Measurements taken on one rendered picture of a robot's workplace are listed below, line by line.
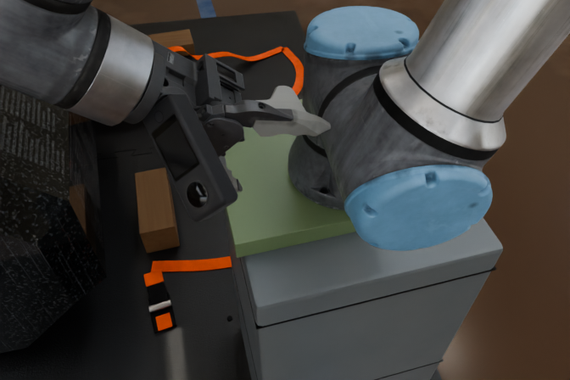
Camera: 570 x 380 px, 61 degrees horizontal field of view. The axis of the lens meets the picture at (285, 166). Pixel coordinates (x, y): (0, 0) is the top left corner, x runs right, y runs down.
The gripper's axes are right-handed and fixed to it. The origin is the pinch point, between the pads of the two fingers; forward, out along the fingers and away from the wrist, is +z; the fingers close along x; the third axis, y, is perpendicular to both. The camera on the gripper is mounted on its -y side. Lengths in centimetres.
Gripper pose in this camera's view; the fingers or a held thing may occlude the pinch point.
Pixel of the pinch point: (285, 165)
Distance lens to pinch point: 56.5
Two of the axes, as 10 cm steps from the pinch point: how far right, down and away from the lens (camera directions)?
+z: 6.9, 3.0, 6.6
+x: -7.0, 4.9, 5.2
